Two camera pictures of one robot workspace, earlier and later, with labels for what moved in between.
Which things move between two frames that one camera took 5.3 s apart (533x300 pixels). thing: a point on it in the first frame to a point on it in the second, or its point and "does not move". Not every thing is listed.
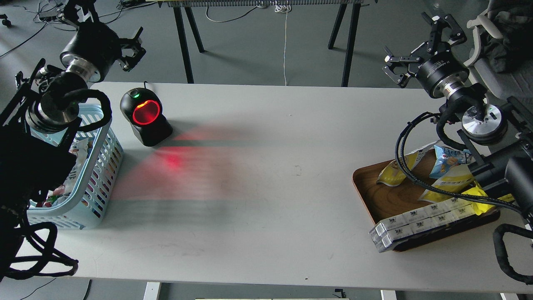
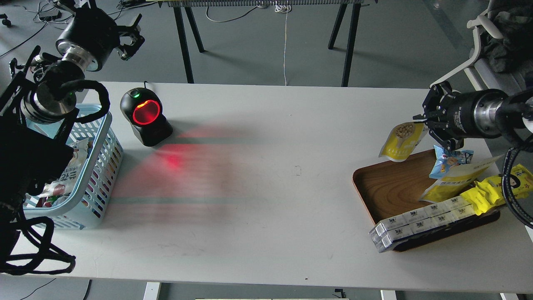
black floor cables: x=50 y=9 does not move
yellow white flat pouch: x=457 y=179 does not move
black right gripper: x=440 y=74 to x=481 y=113
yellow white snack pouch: x=390 y=175 to x=402 y=139
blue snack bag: x=447 y=158 does not move
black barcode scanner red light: x=142 y=108 does not move
